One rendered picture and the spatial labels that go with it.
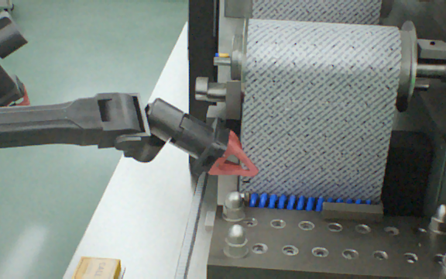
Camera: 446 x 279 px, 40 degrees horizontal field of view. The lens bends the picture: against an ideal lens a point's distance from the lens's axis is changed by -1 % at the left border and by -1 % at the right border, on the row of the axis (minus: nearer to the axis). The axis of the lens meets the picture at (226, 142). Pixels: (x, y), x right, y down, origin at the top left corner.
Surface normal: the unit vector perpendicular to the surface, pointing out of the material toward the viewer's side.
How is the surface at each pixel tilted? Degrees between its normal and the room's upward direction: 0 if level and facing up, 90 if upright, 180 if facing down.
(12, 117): 36
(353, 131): 91
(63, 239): 0
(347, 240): 0
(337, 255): 0
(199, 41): 90
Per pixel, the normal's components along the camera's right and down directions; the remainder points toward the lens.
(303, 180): -0.07, 0.46
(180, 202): 0.03, -0.89
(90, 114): 0.32, -0.48
